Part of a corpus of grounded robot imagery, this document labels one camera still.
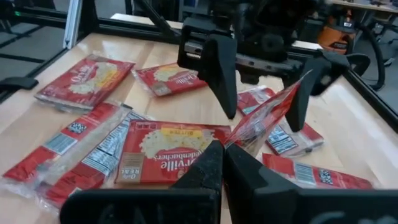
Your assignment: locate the black aluminium table frame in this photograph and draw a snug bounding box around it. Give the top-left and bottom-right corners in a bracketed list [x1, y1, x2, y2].
[0, 0, 398, 133]

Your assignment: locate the black vacuum hose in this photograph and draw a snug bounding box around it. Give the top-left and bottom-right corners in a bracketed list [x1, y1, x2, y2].
[354, 23, 386, 91]

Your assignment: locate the silver aluminium post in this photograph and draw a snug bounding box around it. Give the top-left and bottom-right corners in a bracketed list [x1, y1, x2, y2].
[63, 0, 84, 50]

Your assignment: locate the orange shop vacuum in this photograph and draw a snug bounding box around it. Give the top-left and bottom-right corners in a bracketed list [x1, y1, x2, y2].
[317, 9, 358, 55]

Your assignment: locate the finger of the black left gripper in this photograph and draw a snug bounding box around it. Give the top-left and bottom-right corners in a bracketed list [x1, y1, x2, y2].
[198, 33, 239, 120]
[285, 49, 371, 133]

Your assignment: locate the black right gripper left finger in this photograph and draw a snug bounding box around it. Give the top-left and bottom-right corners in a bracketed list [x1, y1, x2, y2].
[59, 140, 224, 224]

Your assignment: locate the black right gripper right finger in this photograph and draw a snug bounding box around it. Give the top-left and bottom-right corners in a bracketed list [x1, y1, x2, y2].
[223, 142, 398, 224]

